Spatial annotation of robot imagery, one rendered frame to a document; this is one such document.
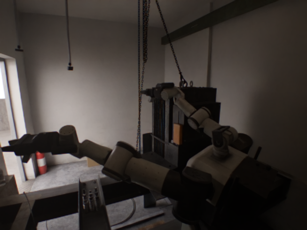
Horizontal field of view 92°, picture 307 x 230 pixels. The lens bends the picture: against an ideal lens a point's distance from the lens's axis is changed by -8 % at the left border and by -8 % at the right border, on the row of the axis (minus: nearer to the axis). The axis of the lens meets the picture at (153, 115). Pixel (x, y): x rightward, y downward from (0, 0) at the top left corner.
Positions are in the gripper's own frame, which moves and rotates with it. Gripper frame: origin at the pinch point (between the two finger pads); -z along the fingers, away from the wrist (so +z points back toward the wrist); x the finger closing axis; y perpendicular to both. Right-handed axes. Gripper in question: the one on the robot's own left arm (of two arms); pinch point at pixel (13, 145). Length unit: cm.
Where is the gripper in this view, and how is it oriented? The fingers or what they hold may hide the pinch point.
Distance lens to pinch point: 86.2
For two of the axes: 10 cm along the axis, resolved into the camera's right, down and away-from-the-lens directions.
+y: -0.3, 9.3, 3.7
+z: 9.7, -0.7, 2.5
